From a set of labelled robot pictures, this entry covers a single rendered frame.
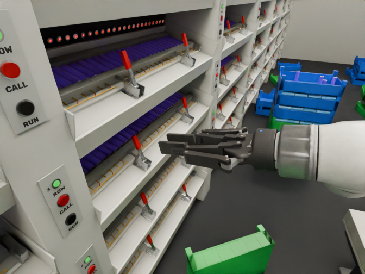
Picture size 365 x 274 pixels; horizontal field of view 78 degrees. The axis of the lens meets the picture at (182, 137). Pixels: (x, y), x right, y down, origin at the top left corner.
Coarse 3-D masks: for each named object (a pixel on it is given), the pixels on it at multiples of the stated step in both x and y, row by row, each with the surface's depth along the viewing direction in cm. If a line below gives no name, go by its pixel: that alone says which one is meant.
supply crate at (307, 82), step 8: (280, 72) 131; (288, 72) 134; (304, 72) 131; (336, 72) 125; (280, 80) 121; (288, 80) 134; (304, 80) 133; (312, 80) 132; (328, 80) 129; (336, 80) 124; (344, 80) 110; (280, 88) 121; (288, 88) 120; (296, 88) 118; (304, 88) 117; (312, 88) 116; (320, 88) 115; (328, 88) 114; (336, 88) 113; (344, 88) 111
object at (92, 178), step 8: (176, 104) 80; (168, 112) 75; (176, 112) 79; (160, 120) 70; (152, 128) 66; (144, 136) 63; (128, 144) 59; (120, 152) 56; (104, 160) 53; (112, 160) 53; (120, 160) 56; (96, 168) 50; (104, 168) 51; (120, 168) 54; (88, 176) 48; (96, 176) 49; (104, 176) 51; (88, 184) 48
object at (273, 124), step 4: (272, 112) 147; (272, 116) 131; (272, 120) 131; (272, 124) 133; (276, 124) 132; (280, 124) 131; (284, 124) 130; (288, 124) 130; (292, 124) 129; (296, 124) 128; (300, 124) 127; (272, 128) 134; (276, 128) 133; (280, 128) 132
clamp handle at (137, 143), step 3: (135, 135) 54; (132, 138) 54; (135, 138) 54; (135, 141) 54; (138, 141) 54; (135, 144) 54; (138, 144) 54; (138, 147) 54; (138, 150) 55; (141, 150) 56; (141, 153) 56; (141, 156) 55; (141, 159) 57; (144, 159) 56
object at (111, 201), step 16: (192, 96) 88; (208, 96) 87; (192, 112) 83; (160, 128) 71; (176, 128) 73; (192, 128) 79; (144, 144) 64; (128, 160) 58; (160, 160) 61; (112, 176) 53; (128, 176) 54; (144, 176) 55; (112, 192) 50; (128, 192) 51; (96, 208) 41; (112, 208) 47
